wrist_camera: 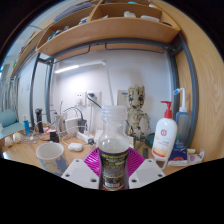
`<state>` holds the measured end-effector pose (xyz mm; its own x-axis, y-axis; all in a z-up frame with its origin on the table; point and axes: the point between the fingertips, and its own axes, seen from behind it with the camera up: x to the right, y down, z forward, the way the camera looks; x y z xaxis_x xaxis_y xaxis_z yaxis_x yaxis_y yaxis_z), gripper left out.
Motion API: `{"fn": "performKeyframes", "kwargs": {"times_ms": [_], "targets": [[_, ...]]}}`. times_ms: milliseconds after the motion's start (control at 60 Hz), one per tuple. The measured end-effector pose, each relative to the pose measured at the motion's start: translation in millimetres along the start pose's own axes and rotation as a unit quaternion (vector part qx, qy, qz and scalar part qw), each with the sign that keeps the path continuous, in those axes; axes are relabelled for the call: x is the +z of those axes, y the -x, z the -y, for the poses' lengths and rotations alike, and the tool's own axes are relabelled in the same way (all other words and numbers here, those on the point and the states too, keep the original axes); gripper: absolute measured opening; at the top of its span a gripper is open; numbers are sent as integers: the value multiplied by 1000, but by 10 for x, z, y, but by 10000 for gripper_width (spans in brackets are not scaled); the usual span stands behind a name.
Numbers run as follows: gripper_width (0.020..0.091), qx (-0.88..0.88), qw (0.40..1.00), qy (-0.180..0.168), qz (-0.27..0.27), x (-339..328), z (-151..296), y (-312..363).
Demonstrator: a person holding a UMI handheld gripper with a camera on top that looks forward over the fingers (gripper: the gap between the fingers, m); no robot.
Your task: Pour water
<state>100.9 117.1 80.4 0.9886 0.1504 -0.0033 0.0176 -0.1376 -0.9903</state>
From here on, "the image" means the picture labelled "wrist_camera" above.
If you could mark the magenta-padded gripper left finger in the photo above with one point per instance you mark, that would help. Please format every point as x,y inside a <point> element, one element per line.
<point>78,173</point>

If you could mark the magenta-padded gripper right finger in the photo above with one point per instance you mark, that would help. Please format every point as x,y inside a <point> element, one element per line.
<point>145,173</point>

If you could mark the clear plastic drink bottle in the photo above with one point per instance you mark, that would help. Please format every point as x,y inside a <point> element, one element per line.
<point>113,146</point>

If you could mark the white earbuds case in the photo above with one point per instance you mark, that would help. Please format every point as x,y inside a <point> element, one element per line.
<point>75,146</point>

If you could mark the green bowl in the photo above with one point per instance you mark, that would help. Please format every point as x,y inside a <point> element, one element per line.
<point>150,140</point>

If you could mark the white paper cup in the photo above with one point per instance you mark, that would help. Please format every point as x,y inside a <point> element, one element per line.
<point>50,155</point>

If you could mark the blue carton box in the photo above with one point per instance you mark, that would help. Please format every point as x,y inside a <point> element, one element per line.
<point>177,156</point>

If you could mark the white power strip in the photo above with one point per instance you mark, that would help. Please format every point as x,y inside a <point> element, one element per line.
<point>85,137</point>

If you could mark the white red-pump lotion bottle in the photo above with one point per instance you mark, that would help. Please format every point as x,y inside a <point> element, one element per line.
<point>164,136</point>

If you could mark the small black box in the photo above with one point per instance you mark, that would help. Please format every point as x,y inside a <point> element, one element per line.
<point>54,136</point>

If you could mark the black power adapter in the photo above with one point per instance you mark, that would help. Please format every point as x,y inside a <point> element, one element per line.
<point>82,126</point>

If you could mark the white charger block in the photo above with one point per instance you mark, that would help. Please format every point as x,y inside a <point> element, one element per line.
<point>72,125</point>

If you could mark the pink white packet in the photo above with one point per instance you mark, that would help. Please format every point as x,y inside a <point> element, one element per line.
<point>196,156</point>

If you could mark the clear blue squeeze bottle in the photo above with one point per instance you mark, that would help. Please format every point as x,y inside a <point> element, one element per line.
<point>182,123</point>

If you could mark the brown tree figure toy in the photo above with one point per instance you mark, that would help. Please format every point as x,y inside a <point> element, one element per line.
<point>136,110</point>

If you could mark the black electric shaver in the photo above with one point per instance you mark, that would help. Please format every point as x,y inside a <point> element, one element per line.
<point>39,120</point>

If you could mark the blue tube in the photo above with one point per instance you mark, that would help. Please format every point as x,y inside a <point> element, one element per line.
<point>26,126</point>

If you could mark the small white round figure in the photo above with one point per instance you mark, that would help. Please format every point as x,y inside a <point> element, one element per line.
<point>17,137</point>
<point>8,141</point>

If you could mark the teal cushion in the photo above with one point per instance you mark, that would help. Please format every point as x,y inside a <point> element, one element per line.
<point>7,120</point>

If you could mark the wooden shelf unit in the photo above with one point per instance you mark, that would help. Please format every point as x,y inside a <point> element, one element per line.
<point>110,30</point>

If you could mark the white wall socket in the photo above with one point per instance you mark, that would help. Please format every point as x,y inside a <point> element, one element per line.
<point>93,98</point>
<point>80,99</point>

